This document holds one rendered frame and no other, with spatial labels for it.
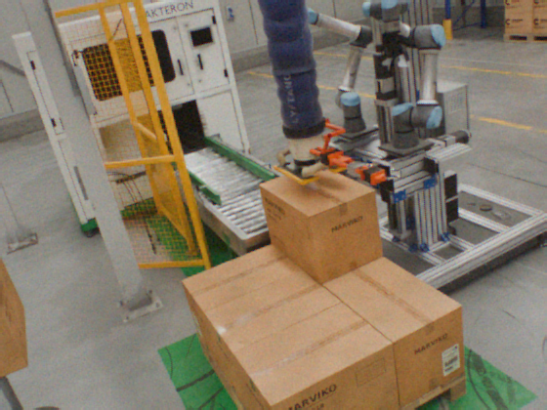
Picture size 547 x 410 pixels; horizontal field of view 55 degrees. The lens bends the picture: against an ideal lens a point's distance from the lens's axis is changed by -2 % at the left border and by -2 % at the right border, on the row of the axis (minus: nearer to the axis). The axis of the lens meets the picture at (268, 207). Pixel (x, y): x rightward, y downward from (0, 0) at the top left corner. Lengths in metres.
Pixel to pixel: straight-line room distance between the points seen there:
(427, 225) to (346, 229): 0.94
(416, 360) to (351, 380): 0.35
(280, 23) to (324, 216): 0.95
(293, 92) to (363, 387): 1.42
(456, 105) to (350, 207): 1.06
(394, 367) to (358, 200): 0.85
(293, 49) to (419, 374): 1.63
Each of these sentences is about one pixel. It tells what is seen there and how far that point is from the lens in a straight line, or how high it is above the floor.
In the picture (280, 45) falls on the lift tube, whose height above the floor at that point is 1.74.
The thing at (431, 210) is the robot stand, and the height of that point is 0.48.
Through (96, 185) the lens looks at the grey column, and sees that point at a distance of 3.67.
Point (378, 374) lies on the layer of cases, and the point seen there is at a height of 0.42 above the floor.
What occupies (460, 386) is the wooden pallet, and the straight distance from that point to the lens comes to 2.90.
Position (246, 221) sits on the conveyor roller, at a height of 0.53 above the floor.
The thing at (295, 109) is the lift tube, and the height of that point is 1.42.
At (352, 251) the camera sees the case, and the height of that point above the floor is 0.66.
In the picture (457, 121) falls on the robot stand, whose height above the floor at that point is 1.02.
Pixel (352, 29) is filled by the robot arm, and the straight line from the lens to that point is 3.36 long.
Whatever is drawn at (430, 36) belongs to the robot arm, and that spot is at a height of 1.61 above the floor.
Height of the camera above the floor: 2.10
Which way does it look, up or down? 24 degrees down
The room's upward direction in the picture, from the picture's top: 12 degrees counter-clockwise
